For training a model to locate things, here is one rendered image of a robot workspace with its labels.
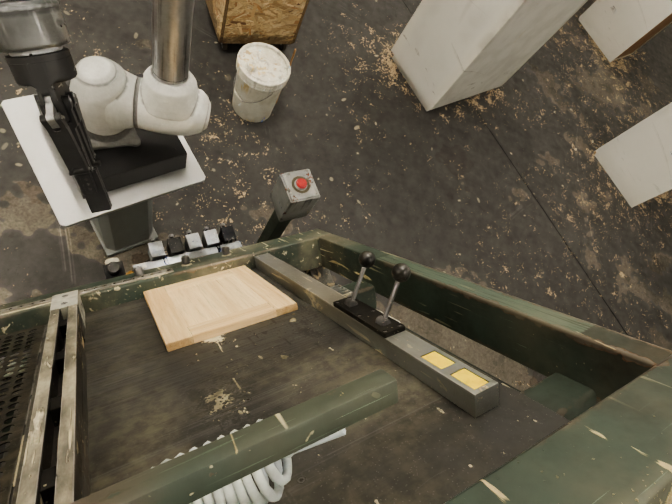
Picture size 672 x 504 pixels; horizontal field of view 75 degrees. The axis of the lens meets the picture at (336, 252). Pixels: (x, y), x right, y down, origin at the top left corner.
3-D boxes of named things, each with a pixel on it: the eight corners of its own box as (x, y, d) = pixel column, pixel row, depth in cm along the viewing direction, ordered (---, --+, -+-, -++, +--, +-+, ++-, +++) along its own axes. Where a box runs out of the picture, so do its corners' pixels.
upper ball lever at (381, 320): (382, 326, 89) (405, 263, 88) (394, 332, 86) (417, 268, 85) (368, 322, 87) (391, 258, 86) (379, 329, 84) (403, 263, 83)
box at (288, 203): (296, 190, 176) (309, 167, 160) (306, 217, 173) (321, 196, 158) (268, 196, 171) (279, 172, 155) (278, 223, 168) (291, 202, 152)
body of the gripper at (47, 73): (60, 51, 55) (88, 124, 60) (72, 42, 62) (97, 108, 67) (-6, 58, 54) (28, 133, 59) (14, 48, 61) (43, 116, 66)
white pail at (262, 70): (263, 81, 284) (281, 23, 243) (286, 119, 280) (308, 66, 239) (218, 91, 269) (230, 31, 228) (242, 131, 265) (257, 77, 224)
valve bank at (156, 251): (233, 234, 179) (243, 208, 158) (244, 266, 176) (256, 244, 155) (98, 264, 157) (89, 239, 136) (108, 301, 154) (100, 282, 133)
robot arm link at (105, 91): (80, 90, 143) (67, 37, 123) (141, 102, 149) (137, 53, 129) (71, 132, 137) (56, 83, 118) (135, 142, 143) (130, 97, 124)
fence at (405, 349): (270, 264, 147) (268, 252, 146) (499, 405, 67) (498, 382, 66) (255, 267, 145) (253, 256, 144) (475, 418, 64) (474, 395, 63)
